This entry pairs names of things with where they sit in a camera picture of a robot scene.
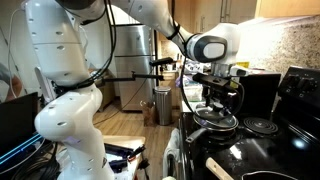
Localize yellow box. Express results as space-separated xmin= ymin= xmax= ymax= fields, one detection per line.
xmin=236 ymin=60 xmax=250 ymax=69

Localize wooden slotted spatula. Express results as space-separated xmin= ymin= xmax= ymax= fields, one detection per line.
xmin=205 ymin=157 xmax=235 ymax=180

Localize black camera boom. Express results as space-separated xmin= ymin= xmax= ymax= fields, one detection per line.
xmin=100 ymin=70 xmax=165 ymax=84

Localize white towel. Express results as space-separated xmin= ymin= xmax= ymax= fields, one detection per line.
xmin=162 ymin=128 xmax=182 ymax=178

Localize black exterior camera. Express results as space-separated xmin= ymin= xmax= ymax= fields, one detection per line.
xmin=149 ymin=56 xmax=177 ymax=68

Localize white plastic container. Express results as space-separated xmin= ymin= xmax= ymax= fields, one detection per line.
xmin=184 ymin=83 xmax=204 ymax=103

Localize glass lid with black knob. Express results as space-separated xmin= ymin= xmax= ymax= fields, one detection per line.
xmin=193 ymin=101 xmax=240 ymax=132

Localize black frying pan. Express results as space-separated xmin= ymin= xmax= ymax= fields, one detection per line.
xmin=184 ymin=114 xmax=241 ymax=145

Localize black blue clamp bar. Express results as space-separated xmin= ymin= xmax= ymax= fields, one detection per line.
xmin=104 ymin=143 xmax=135 ymax=174

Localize stainless steel trash can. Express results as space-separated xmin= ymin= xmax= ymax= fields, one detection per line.
xmin=154 ymin=85 xmax=173 ymax=127

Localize black cable bundle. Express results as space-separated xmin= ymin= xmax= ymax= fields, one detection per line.
xmin=9 ymin=141 xmax=69 ymax=180

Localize black electric stove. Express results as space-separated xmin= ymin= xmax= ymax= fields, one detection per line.
xmin=178 ymin=65 xmax=320 ymax=180

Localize wooden table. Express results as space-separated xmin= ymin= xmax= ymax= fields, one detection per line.
xmin=101 ymin=134 xmax=147 ymax=180

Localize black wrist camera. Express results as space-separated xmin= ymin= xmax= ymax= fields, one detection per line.
xmin=192 ymin=72 xmax=242 ymax=95

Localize black coil burner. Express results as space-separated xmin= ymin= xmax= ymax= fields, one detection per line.
xmin=242 ymin=116 xmax=279 ymax=136

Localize wooden wall cabinets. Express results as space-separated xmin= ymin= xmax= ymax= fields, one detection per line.
xmin=156 ymin=0 xmax=320 ymax=43

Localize black microwave oven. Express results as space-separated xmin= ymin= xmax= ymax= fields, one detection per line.
xmin=229 ymin=69 xmax=283 ymax=120

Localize purple cloth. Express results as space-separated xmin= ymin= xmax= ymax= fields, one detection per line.
xmin=174 ymin=74 xmax=188 ymax=88

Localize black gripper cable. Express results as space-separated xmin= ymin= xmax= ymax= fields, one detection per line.
xmin=166 ymin=0 xmax=246 ymax=116

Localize white wall cabinet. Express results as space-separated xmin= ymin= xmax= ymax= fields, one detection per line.
xmin=113 ymin=8 xmax=149 ymax=26

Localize black arm base cable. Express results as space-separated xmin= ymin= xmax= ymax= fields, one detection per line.
xmin=54 ymin=0 xmax=118 ymax=93

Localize black clamp with red handle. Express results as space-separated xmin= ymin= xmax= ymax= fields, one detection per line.
xmin=127 ymin=144 xmax=151 ymax=171

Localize countertop dish rack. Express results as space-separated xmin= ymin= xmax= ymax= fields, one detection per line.
xmin=183 ymin=59 xmax=214 ymax=76

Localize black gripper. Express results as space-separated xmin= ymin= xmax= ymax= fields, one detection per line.
xmin=203 ymin=87 xmax=238 ymax=118

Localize stainless steel refrigerator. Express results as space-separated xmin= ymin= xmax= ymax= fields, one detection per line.
xmin=113 ymin=23 xmax=158 ymax=113

